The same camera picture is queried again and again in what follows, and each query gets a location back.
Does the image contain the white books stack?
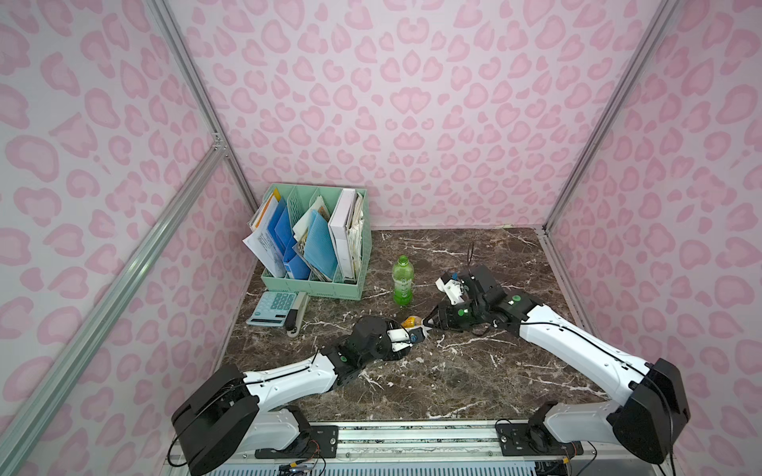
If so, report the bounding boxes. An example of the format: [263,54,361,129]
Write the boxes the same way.
[329,188,362,282]

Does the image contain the pink drink bottle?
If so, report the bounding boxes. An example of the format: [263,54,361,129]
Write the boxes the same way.
[402,315,426,334]

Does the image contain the calculator with handset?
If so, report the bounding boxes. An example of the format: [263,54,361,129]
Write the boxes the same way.
[246,291,310,338]

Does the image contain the light blue folder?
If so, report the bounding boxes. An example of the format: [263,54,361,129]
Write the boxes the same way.
[303,210,337,282]

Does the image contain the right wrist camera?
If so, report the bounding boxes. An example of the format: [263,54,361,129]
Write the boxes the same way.
[436,273,466,305]

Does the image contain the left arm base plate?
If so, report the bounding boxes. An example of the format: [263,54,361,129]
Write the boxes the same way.
[255,426,339,460]

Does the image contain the aluminium mounting rail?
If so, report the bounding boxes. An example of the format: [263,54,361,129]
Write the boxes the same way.
[163,418,674,468]

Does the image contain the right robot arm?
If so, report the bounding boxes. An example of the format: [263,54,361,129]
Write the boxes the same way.
[424,265,691,465]

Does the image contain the green plastic file crate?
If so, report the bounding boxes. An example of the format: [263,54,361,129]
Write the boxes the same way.
[244,184,371,301]

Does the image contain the green soda bottle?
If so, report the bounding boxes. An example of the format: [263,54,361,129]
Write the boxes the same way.
[392,255,415,307]

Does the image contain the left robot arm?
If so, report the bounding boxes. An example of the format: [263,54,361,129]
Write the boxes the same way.
[172,315,427,475]

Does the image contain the white paper sheets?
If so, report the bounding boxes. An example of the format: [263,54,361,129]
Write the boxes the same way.
[243,194,286,278]

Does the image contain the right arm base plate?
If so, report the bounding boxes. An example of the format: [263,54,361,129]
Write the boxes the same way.
[494,418,585,459]

